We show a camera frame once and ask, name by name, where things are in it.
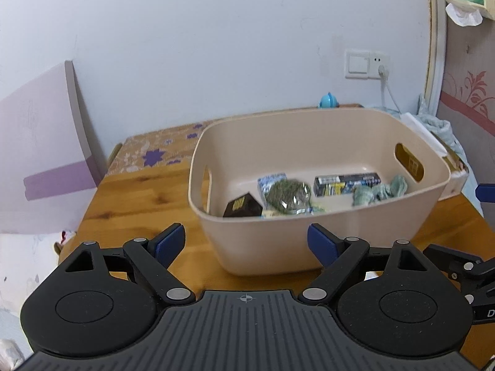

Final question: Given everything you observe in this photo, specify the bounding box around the green plaid scrunchie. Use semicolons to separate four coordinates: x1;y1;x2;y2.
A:
352;175;409;206

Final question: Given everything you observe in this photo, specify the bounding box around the dark toothpaste box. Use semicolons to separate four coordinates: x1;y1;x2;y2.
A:
313;173;381;197

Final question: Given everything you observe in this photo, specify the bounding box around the bag of dried herbs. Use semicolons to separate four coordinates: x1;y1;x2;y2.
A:
267;179;311;212

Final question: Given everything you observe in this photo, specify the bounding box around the blue white porcelain-pattern box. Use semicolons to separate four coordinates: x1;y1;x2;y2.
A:
258;173;287;209

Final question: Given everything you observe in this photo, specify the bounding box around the black box gold character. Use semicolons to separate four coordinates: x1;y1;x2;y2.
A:
223;193;263;218

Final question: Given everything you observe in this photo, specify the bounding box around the cartoon bear box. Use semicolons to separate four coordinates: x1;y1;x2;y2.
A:
262;205;327;218

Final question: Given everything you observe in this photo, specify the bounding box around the gold tissue box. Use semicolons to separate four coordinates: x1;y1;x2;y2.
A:
399;113;469;201

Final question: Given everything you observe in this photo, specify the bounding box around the light blue blanket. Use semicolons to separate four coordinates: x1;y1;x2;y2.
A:
376;95;467;163

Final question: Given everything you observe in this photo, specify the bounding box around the floral purple cloth mat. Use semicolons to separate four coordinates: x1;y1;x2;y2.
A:
105;104;364;177

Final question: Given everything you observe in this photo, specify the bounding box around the beige plastic storage bin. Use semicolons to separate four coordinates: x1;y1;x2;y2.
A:
188;108;450;275

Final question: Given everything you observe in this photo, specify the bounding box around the lilac headboard panel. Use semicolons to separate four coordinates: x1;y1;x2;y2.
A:
1;61;102;235

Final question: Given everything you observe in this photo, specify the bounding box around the blue toy figurine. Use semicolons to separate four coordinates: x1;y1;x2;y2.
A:
318;92;340;108

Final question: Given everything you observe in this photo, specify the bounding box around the white power cable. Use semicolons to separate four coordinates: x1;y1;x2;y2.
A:
377;65;404;114

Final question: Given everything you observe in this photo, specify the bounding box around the white wall switch socket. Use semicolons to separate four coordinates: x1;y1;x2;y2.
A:
344;49;390;79

